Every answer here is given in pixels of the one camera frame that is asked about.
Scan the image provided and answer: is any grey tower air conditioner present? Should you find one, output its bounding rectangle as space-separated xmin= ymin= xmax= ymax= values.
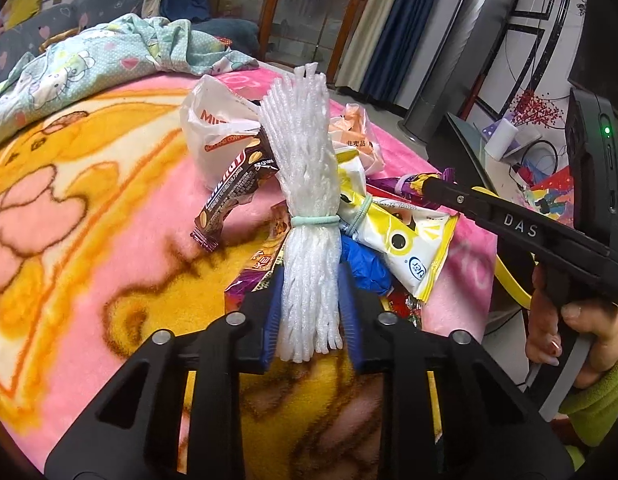
xmin=396 ymin=0 xmax=526 ymax=147

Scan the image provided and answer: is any white foam fruit net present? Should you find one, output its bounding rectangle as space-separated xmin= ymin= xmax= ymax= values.
xmin=258 ymin=62 xmax=346 ymax=363

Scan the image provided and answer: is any dark television stand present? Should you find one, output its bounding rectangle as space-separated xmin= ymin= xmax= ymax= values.
xmin=426 ymin=112 xmax=576 ymax=231

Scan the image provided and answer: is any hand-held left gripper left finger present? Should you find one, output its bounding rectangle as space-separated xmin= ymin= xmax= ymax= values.
xmin=44 ymin=265 xmax=290 ymax=480

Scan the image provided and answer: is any black looped cable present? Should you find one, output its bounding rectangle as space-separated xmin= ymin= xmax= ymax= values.
xmin=525 ymin=139 xmax=560 ymax=173

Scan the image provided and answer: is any white plastic bag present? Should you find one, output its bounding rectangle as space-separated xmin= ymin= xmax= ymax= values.
xmin=181 ymin=74 xmax=270 ymax=191

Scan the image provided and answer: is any yellow white snack wrapper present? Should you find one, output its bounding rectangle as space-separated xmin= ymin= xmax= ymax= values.
xmin=338 ymin=152 xmax=460 ymax=304

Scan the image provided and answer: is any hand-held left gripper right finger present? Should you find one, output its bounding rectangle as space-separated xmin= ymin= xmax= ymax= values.
xmin=336 ymin=260 xmax=574 ymax=480

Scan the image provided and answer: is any person's right forearm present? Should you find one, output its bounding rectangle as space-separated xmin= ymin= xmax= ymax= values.
xmin=559 ymin=310 xmax=618 ymax=449

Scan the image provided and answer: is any pale green hair tie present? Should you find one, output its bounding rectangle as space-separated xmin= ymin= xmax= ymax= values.
xmin=350 ymin=194 xmax=374 ymax=235
xmin=289 ymin=215 xmax=342 ymax=232

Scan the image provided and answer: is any wooden glass door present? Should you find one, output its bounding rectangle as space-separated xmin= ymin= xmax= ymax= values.
xmin=209 ymin=0 xmax=384 ymax=82

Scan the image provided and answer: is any person's right hand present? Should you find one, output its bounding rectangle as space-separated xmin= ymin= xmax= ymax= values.
xmin=524 ymin=262 xmax=618 ymax=391

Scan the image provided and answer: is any orange purple snack wrapper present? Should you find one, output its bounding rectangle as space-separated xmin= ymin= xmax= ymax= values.
xmin=224 ymin=200 xmax=290 ymax=317

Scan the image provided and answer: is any red berry branch decoration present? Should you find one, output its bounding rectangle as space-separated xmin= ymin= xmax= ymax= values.
xmin=509 ymin=89 xmax=566 ymax=129

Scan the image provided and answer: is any black television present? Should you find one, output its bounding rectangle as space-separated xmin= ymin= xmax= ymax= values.
xmin=566 ymin=0 xmax=618 ymax=127

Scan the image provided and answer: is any light blue printed cloth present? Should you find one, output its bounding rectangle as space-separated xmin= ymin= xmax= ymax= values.
xmin=0 ymin=12 xmax=260 ymax=157

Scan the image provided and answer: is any blue wrapper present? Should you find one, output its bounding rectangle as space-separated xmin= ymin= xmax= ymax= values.
xmin=339 ymin=240 xmax=396 ymax=297

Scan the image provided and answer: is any red silver candy wrapper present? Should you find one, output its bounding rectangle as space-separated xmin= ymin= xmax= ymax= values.
xmin=381 ymin=292 xmax=426 ymax=332

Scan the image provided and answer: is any pink yellow printed blanket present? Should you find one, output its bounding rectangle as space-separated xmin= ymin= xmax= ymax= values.
xmin=0 ymin=62 xmax=500 ymax=467

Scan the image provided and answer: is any peach plastic bag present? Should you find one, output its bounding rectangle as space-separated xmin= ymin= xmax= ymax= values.
xmin=329 ymin=102 xmax=386 ymax=173

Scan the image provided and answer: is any brown chocolate bar wrapper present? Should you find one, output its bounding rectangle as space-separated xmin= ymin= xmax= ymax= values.
xmin=190 ymin=127 xmax=280 ymax=252

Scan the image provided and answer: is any yellow trash bin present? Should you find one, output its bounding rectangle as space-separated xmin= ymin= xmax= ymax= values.
xmin=471 ymin=185 xmax=534 ymax=312

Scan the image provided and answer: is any white paper roll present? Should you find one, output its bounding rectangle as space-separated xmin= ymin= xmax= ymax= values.
xmin=481 ymin=119 xmax=520 ymax=162

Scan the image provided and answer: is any colourful picture book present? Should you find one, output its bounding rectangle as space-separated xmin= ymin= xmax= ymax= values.
xmin=526 ymin=165 xmax=578 ymax=229

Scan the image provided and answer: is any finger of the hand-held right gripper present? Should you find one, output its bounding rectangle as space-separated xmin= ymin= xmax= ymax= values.
xmin=421 ymin=177 xmax=492 ymax=227

